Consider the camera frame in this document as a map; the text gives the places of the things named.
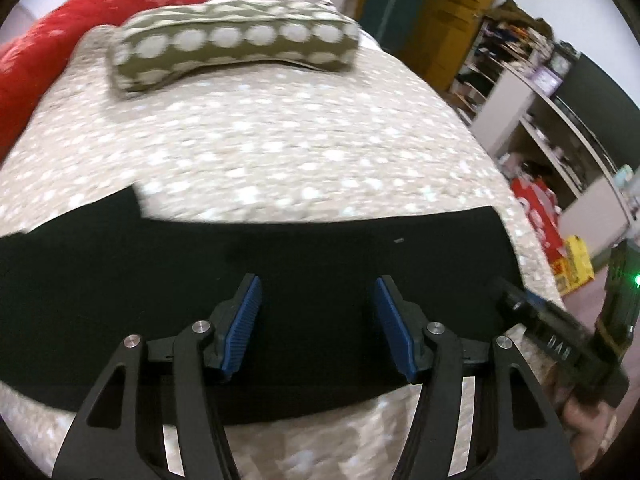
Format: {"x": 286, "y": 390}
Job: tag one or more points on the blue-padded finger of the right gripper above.
{"x": 517, "y": 301}

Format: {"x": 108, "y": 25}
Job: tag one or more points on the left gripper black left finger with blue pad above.
{"x": 118, "y": 431}

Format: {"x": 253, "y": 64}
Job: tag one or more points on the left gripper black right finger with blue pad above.
{"x": 515, "y": 432}

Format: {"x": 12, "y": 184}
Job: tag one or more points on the black pants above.
{"x": 74, "y": 288}

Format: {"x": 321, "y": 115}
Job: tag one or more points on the person's right hand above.
{"x": 589, "y": 426}

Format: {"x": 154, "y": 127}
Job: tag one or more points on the yellow cardboard box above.
{"x": 574, "y": 268}

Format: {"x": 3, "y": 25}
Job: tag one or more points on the red cardboard box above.
{"x": 542, "y": 211}

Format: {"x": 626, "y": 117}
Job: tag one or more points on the black television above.
{"x": 604, "y": 108}

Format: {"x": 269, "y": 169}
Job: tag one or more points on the white shelf unit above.
{"x": 504, "y": 92}

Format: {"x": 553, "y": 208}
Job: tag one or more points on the beige dotted quilt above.
{"x": 263, "y": 142}

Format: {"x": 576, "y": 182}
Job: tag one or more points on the yellow wooden door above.
{"x": 441, "y": 38}

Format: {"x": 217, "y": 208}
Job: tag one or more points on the green hedgehog pattern pillow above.
{"x": 158, "y": 45}

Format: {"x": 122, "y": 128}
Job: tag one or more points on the red rolled comforter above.
{"x": 32, "y": 62}

